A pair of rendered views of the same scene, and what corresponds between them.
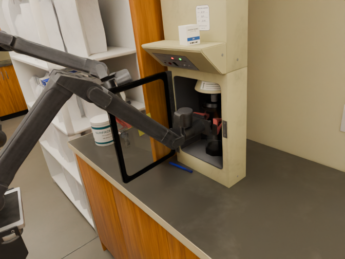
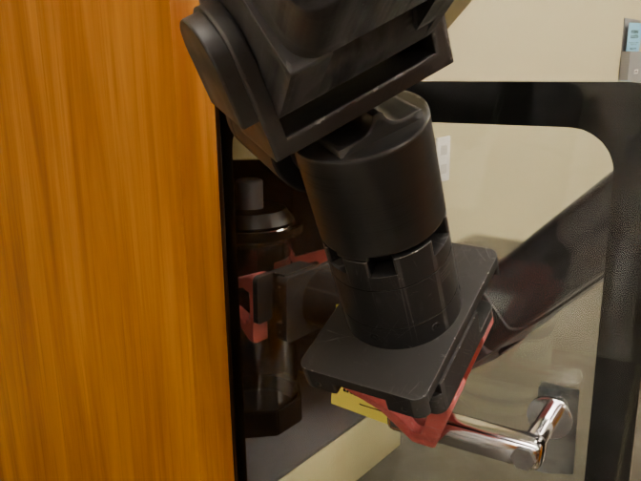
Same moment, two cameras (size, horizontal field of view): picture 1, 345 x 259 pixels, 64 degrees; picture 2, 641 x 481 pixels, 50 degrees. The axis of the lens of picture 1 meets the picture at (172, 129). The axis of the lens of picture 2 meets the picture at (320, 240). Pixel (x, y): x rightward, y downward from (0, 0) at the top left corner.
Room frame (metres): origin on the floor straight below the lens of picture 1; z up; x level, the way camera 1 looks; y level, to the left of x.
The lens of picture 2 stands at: (1.18, 0.51, 1.40)
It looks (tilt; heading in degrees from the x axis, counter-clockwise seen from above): 15 degrees down; 256
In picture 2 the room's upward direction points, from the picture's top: 1 degrees counter-clockwise
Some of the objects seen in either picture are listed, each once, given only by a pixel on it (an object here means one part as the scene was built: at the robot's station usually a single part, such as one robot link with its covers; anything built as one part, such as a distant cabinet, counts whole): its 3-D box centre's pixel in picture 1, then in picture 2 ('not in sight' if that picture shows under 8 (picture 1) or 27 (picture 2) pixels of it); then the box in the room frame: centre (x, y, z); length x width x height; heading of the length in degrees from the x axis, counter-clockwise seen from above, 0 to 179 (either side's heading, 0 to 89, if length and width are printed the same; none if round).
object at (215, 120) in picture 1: (214, 123); not in sight; (1.03, -0.18, 1.18); 0.09 x 0.07 x 0.07; 127
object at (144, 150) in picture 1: (145, 127); (388, 385); (1.03, 0.11, 1.19); 0.30 x 0.01 x 0.40; 132
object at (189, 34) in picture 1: (189, 34); not in sight; (0.95, -0.09, 1.54); 0.05 x 0.05 x 0.06; 26
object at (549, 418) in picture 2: not in sight; (477, 420); (1.01, 0.19, 1.20); 0.10 x 0.05 x 0.03; 132
